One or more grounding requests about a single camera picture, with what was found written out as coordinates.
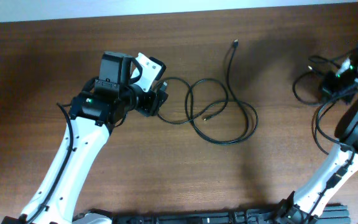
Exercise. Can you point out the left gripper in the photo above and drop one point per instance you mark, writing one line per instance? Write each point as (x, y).
(150, 107)

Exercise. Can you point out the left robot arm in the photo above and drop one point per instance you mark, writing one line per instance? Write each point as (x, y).
(85, 136)

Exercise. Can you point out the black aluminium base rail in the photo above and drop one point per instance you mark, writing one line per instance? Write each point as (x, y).
(332, 214)

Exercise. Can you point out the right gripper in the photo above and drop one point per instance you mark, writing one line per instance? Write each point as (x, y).
(325, 84)

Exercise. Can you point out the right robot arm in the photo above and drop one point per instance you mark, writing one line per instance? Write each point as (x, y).
(307, 204)

